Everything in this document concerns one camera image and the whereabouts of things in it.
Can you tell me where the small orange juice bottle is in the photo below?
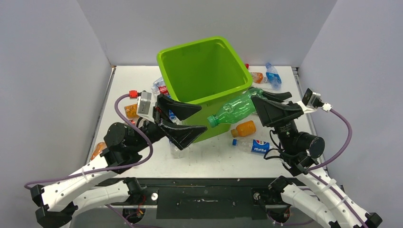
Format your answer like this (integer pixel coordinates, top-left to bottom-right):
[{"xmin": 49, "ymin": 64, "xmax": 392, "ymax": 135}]
[{"xmin": 230, "ymin": 120, "xmax": 256, "ymax": 138}]

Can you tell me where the red label bottle left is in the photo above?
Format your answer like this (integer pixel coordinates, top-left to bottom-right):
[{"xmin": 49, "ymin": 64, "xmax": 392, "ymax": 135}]
[{"xmin": 151, "ymin": 77, "xmax": 171, "ymax": 97}]

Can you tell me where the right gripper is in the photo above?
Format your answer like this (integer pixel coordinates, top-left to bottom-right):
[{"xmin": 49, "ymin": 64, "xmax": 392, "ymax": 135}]
[{"xmin": 247, "ymin": 86, "xmax": 301, "ymax": 151}]

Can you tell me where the orange label bottle back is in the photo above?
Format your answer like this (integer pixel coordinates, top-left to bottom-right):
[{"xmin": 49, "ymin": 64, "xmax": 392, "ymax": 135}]
[{"xmin": 250, "ymin": 72, "xmax": 268, "ymax": 84}]

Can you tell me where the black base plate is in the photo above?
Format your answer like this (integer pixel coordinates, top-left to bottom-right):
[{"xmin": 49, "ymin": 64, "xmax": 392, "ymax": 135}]
[{"xmin": 115, "ymin": 178, "xmax": 290, "ymax": 220}]

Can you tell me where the green plastic bin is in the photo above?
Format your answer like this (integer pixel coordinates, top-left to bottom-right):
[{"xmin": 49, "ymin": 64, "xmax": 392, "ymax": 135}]
[{"xmin": 156, "ymin": 37, "xmax": 253, "ymax": 142}]

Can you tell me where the blue crushed bottle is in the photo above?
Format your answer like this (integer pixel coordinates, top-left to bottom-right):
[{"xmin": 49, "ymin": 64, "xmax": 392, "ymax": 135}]
[{"xmin": 265, "ymin": 62, "xmax": 282, "ymax": 90}]

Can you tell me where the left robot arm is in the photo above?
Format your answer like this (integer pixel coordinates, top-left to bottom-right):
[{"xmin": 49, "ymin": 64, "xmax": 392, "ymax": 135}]
[{"xmin": 25, "ymin": 90, "xmax": 207, "ymax": 228}]

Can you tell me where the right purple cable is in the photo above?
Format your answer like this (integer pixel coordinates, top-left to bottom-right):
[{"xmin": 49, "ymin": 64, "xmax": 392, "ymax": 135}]
[{"xmin": 307, "ymin": 103, "xmax": 369, "ymax": 228}]

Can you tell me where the green plastic bottle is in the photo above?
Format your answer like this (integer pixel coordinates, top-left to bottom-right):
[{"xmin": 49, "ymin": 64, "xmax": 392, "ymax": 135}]
[{"xmin": 207, "ymin": 87, "xmax": 264, "ymax": 128}]

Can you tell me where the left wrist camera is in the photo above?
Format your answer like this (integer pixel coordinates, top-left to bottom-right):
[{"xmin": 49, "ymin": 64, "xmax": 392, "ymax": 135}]
[{"xmin": 136, "ymin": 91, "xmax": 154, "ymax": 120}]

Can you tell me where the crushed orange bottle front left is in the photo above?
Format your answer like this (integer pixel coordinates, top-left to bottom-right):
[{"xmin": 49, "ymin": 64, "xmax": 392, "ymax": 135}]
[{"xmin": 90, "ymin": 142, "xmax": 107, "ymax": 161}]

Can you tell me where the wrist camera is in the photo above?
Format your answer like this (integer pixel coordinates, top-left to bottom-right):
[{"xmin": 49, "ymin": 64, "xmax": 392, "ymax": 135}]
[
  {"xmin": 302, "ymin": 88, "xmax": 323, "ymax": 108},
  {"xmin": 136, "ymin": 91, "xmax": 154, "ymax": 120}
]

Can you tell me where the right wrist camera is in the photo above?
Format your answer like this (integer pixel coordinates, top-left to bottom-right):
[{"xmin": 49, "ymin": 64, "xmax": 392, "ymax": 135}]
[{"xmin": 302, "ymin": 88, "xmax": 323, "ymax": 108}]

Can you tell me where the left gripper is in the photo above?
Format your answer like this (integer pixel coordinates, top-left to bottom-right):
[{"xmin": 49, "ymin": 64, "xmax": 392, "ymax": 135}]
[{"xmin": 130, "ymin": 94, "xmax": 206, "ymax": 152}]

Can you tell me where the Pepsi bottle right side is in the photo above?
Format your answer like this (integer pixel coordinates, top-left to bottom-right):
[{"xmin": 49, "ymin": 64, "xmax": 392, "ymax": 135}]
[{"xmin": 231, "ymin": 139, "xmax": 274, "ymax": 155}]

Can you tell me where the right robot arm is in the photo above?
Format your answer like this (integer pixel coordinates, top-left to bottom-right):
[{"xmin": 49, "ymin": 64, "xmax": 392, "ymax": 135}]
[{"xmin": 249, "ymin": 88, "xmax": 382, "ymax": 228}]

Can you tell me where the Pepsi bottle upright centre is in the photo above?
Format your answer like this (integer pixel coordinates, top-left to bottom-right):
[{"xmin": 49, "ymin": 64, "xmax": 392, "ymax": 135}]
[{"xmin": 169, "ymin": 110, "xmax": 184, "ymax": 159}]

